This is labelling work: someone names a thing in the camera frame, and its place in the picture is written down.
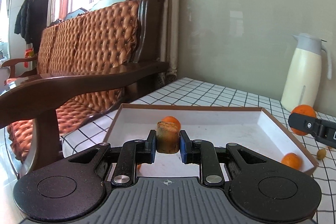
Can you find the mandarin in tray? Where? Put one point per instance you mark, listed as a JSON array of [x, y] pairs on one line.
[[173, 120]]

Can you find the checkered tablecloth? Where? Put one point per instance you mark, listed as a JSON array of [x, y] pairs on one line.
[[189, 92]]

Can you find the small green-brown fruit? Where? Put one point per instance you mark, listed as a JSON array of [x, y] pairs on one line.
[[321, 154]]

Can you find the cream thermos jug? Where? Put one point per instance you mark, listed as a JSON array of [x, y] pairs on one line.
[[304, 74]]

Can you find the woven orange sofa cushion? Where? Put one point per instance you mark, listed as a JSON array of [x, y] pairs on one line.
[[96, 41]]

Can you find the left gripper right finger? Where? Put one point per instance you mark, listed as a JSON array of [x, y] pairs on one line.
[[203, 154]]

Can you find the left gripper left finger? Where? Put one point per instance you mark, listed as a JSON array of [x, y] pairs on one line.
[[129, 156]]

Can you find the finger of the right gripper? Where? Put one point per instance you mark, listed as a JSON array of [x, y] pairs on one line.
[[307, 124]]

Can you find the brown carrot chunk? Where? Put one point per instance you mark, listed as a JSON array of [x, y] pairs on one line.
[[167, 137]]

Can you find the dark wooden sofa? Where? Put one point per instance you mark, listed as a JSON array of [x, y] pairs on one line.
[[29, 104]]

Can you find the mandarin at tray edge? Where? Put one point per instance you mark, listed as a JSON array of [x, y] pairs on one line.
[[292, 160]]

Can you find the brown cardboard tray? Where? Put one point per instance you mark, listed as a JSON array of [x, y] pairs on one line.
[[251, 127]]

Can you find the large orange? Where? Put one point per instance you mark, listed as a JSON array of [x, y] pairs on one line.
[[299, 116]]

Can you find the black hanging coat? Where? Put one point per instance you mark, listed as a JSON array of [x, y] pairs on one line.
[[31, 21]]

